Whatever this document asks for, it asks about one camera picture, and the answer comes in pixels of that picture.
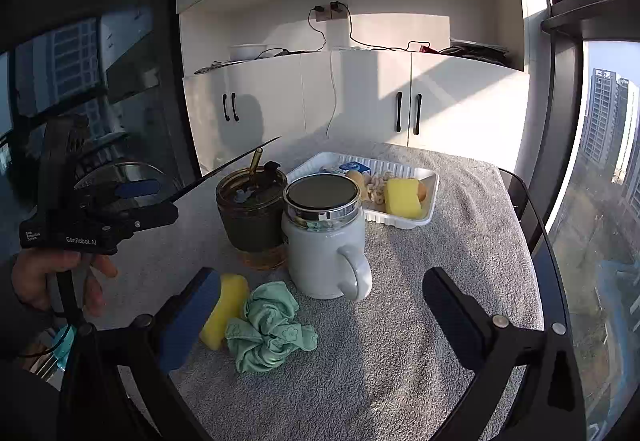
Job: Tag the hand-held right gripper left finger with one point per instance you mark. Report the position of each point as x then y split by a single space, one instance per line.
192 316

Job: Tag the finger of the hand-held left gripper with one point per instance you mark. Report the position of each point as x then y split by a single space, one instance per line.
137 188
150 216

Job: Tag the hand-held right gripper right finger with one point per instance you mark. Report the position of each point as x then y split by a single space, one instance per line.
447 316

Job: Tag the yellow sponge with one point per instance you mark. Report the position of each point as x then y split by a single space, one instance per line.
227 306
402 198

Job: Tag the green cloth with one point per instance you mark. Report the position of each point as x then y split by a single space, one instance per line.
270 331

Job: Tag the white foam tray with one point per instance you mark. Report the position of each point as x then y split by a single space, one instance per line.
400 220

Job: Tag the cream chenille duster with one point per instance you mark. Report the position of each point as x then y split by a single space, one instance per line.
375 188

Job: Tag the blue tissue packet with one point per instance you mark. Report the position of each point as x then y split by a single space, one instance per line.
354 167

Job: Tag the person's left forearm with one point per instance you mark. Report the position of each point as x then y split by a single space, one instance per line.
15 351

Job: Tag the person's left hand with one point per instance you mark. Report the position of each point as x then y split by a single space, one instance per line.
30 278

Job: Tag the grey towel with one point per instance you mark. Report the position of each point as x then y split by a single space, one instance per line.
400 346

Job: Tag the amber glass tumbler green sleeve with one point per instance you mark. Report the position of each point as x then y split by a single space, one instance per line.
250 226

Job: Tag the gold metal straw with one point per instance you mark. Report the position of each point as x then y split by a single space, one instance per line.
256 161

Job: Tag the white mug with metal lid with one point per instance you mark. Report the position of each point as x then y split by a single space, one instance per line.
320 251

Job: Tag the white bowl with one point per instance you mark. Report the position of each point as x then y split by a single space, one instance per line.
247 52

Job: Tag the white cabinet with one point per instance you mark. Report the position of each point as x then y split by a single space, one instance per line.
360 96

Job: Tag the grey high-rise building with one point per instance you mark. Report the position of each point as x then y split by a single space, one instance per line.
610 131

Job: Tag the dark bag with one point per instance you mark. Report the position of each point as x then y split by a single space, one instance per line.
475 52

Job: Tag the wall power outlet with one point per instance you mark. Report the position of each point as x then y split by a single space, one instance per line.
336 10

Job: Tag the black window frame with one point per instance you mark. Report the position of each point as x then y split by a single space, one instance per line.
565 71

